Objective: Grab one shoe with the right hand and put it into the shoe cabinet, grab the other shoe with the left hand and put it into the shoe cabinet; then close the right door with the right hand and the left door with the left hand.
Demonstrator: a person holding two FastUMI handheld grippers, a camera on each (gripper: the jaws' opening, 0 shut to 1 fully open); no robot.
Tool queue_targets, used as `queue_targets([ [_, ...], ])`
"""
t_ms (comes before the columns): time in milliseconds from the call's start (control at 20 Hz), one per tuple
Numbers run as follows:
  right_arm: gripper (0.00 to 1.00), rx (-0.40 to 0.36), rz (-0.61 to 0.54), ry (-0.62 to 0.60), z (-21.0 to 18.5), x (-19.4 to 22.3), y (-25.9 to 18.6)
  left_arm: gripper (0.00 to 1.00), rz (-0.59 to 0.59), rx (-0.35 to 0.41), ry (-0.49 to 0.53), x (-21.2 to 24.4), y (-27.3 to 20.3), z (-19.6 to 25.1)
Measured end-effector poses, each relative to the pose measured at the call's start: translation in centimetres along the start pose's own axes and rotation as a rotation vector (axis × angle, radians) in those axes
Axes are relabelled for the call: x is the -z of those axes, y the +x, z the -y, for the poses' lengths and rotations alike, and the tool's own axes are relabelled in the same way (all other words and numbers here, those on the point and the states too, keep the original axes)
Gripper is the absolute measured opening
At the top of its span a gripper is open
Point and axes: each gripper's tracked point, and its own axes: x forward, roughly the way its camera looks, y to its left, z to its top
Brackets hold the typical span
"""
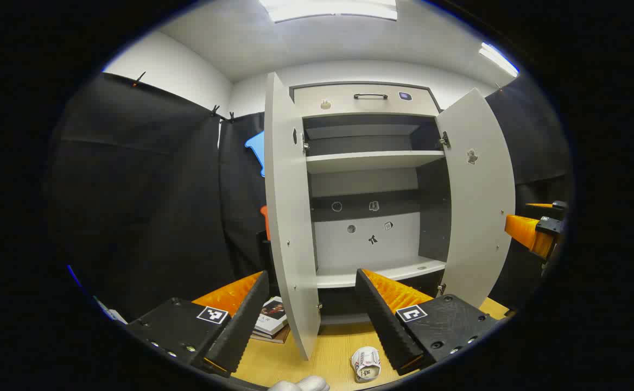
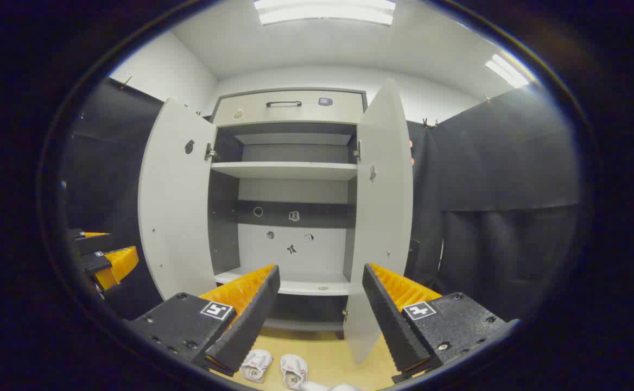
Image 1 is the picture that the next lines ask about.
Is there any white cabinet drawer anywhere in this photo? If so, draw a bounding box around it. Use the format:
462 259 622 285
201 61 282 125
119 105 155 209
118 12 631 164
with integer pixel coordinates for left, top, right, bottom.
294 83 440 117

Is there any white portrait cover book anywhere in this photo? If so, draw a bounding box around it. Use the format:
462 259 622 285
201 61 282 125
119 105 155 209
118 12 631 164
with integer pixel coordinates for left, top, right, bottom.
253 296 290 338

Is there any white shoe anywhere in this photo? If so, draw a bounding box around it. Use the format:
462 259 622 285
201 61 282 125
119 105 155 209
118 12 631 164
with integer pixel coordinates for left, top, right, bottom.
351 346 382 383

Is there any ceiling light panel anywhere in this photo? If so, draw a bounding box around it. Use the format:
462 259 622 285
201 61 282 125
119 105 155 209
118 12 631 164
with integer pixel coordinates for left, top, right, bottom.
479 42 519 77

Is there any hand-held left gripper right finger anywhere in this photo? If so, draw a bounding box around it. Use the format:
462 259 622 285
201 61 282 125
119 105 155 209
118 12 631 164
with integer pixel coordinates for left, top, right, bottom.
355 268 500 376

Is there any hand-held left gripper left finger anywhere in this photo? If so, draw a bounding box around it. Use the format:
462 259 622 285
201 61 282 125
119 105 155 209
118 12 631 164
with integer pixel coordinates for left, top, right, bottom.
126 270 270 378

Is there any white shoe cabinet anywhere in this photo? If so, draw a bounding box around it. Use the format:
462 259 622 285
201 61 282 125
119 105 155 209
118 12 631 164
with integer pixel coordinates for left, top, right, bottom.
264 72 516 361

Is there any white cabinet shelf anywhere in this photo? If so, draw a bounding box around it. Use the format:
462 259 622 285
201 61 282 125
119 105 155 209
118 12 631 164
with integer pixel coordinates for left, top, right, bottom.
305 150 447 174
315 256 447 289

